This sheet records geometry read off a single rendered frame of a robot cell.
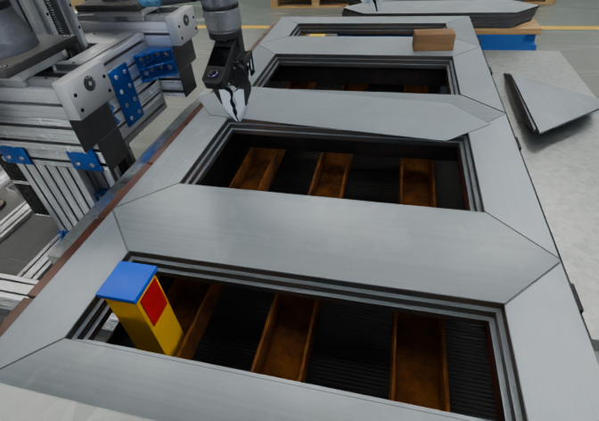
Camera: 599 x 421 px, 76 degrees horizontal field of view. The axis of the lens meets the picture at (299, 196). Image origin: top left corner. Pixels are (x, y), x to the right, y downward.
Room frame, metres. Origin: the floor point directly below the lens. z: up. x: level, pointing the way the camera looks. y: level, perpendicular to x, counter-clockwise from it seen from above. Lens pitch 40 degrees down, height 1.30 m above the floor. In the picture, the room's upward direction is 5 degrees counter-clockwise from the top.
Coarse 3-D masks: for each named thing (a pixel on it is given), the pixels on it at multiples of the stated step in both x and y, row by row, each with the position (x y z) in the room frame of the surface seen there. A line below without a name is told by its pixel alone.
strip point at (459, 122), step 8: (448, 104) 0.83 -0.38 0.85; (448, 112) 0.79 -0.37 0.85; (456, 112) 0.79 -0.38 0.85; (464, 112) 0.79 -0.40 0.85; (448, 120) 0.76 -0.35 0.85; (456, 120) 0.75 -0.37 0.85; (464, 120) 0.75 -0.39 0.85; (472, 120) 0.75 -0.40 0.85; (480, 120) 0.74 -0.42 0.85; (448, 128) 0.72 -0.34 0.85; (456, 128) 0.72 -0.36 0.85; (464, 128) 0.72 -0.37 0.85; (472, 128) 0.71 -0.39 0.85; (448, 136) 0.69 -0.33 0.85; (456, 136) 0.69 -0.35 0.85
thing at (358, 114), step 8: (352, 96) 0.92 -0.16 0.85; (360, 96) 0.92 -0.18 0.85; (368, 96) 0.91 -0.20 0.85; (352, 104) 0.88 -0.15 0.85; (360, 104) 0.87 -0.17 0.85; (368, 104) 0.87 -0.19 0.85; (376, 104) 0.86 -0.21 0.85; (344, 112) 0.84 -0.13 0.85; (352, 112) 0.83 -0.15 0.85; (360, 112) 0.83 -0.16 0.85; (368, 112) 0.83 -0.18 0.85; (344, 120) 0.80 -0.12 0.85; (352, 120) 0.79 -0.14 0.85; (360, 120) 0.79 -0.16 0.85; (368, 120) 0.79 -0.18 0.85; (336, 128) 0.76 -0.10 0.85; (344, 128) 0.76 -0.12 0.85; (352, 128) 0.76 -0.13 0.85; (360, 128) 0.76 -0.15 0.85; (368, 128) 0.75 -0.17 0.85
